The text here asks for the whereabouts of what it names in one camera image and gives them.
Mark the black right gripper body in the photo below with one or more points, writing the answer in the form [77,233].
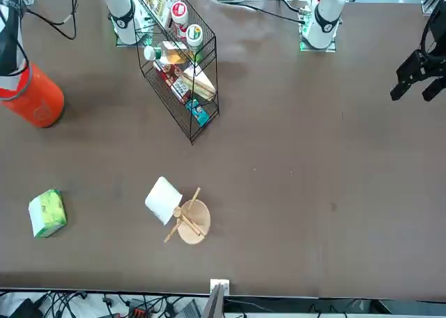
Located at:
[8,46]

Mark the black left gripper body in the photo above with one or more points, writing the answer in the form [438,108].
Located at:
[435,46]

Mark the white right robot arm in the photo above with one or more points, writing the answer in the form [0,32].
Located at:
[122,4]

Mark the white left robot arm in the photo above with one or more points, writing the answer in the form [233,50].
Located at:
[325,14]

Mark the orange bin with hinged lid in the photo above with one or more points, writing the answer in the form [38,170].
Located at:
[42,95]

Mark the green tissue pack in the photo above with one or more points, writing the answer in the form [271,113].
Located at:
[52,210]

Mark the white and orange striped pack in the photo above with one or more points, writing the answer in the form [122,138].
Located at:
[200,82]

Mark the small electronics board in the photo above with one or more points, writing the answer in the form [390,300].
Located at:
[305,18]

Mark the bottle with white cap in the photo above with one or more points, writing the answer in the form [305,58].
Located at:
[151,53]

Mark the yellow printed box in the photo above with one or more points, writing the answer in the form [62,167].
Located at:
[155,0]

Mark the red Walkers biscuit box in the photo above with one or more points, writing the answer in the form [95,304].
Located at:
[167,74]

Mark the white jar red lid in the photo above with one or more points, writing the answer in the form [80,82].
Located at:
[179,11]

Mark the jar with green white lid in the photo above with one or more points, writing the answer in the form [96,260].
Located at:
[194,33]

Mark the teal snack packet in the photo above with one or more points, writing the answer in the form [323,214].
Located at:
[198,113]

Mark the wooden paper towel holder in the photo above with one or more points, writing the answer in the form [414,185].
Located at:
[195,224]

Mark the grey upright panel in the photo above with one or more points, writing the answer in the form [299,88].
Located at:
[214,307]

